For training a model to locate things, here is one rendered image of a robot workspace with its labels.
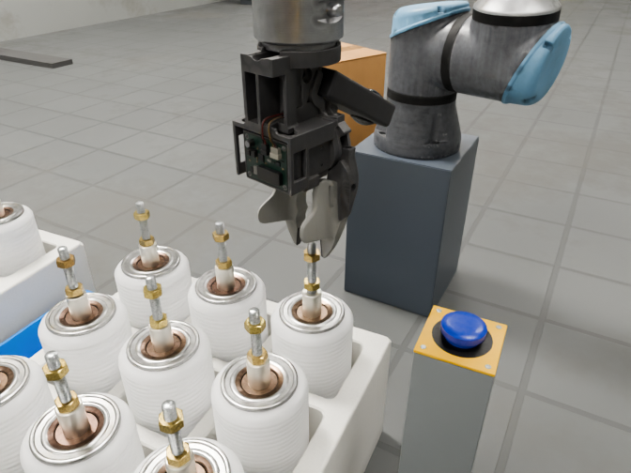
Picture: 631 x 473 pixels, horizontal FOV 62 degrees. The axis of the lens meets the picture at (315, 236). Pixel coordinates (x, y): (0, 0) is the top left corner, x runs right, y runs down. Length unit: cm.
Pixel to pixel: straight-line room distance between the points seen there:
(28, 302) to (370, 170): 58
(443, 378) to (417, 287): 51
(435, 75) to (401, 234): 27
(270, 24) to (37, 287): 61
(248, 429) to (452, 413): 19
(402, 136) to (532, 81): 22
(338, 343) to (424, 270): 40
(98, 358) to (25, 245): 33
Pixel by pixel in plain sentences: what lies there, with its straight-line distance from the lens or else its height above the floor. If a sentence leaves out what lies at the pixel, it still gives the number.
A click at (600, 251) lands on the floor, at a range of 135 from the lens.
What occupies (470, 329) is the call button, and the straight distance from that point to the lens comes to 49.
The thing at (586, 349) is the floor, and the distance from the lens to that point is 104.
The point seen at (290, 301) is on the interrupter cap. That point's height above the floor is 25.
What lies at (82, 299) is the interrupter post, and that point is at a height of 28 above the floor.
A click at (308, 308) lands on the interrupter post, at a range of 59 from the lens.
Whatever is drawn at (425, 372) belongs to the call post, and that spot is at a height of 29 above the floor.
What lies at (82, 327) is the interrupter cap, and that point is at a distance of 64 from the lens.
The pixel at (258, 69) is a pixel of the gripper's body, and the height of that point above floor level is 54.
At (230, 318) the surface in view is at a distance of 63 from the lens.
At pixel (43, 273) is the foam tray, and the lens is 92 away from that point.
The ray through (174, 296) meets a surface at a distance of 71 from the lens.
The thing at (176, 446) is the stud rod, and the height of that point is 30.
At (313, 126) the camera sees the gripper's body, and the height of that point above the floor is 49.
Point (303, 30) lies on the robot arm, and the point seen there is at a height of 57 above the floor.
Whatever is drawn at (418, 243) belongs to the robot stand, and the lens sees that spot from 93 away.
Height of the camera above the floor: 64
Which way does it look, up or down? 31 degrees down
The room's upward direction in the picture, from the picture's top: straight up
